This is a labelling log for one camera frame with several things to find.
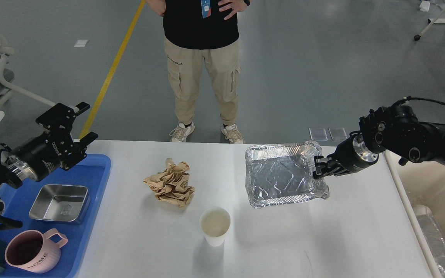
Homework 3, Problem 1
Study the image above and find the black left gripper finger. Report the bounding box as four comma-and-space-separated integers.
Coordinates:
36, 102, 90, 144
62, 132, 99, 171

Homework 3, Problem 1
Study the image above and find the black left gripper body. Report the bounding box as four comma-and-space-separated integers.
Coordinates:
8, 133, 72, 182

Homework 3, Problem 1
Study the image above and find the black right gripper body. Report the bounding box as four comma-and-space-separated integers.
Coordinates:
329, 134, 379, 176

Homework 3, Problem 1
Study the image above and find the aluminium foil tray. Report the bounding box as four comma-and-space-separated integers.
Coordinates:
245, 141, 329, 209

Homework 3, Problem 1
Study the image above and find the square stainless steel tray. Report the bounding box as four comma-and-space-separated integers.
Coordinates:
29, 184, 90, 225

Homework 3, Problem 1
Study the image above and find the pink ceramic mug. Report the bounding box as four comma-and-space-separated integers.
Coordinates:
5, 228, 68, 273

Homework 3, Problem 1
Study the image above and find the brown paper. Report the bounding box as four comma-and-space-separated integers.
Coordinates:
143, 158, 195, 208

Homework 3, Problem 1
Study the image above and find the white paper cup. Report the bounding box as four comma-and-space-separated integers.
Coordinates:
199, 207, 231, 247

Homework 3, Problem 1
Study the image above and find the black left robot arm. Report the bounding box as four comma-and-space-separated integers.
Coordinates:
0, 102, 98, 230

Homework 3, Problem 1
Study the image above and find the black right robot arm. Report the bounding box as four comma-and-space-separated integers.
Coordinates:
313, 96, 445, 179

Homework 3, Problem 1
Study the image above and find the person's right hand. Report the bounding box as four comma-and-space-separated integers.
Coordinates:
145, 0, 166, 17

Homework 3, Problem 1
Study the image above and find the person's left hand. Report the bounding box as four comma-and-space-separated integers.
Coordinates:
218, 0, 252, 20

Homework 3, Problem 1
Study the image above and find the blue plastic tray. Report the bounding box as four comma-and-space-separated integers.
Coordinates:
0, 154, 111, 278

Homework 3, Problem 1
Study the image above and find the clear plastic floor plate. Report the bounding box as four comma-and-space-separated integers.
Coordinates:
309, 128, 328, 141

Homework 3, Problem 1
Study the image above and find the beige plastic bin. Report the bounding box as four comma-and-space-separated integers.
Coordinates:
384, 151, 445, 278

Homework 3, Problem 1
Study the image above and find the foil tray inside bin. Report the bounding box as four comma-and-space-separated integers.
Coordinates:
413, 205, 445, 278

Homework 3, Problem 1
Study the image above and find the person in black shirt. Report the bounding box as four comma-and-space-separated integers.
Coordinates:
162, 0, 245, 144

